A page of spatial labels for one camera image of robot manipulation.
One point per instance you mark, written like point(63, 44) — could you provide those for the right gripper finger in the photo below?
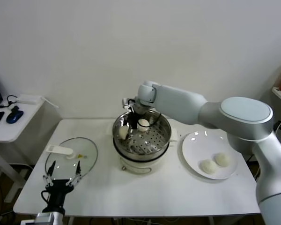
point(131, 122)
point(152, 120)

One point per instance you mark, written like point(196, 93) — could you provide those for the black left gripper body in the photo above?
point(58, 192)

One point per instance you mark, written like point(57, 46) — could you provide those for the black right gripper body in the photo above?
point(140, 116)

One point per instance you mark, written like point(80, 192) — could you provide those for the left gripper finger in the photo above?
point(78, 174)
point(49, 175)

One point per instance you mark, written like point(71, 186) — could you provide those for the white steamed baozi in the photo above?
point(123, 133)
point(143, 125)
point(208, 167)
point(222, 159)

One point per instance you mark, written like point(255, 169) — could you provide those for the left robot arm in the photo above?
point(28, 222)

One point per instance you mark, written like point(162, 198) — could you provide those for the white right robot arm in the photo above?
point(178, 100)

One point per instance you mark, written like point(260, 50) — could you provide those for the stainless steel steamer basket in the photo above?
point(162, 133)

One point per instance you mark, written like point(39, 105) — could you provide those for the white electric cooker pot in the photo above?
point(140, 167)

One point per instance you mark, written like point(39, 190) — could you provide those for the white round plate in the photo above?
point(196, 145)

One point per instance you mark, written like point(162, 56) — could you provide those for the white side table with laptop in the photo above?
point(18, 131)

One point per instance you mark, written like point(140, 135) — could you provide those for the blue computer mouse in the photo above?
point(14, 117)

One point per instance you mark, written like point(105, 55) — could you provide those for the small black dongle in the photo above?
point(15, 109)

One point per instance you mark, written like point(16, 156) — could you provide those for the white power strip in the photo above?
point(28, 99)

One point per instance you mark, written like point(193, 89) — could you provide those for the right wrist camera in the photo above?
point(127, 103)

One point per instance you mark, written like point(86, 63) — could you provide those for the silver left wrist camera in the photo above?
point(49, 219)

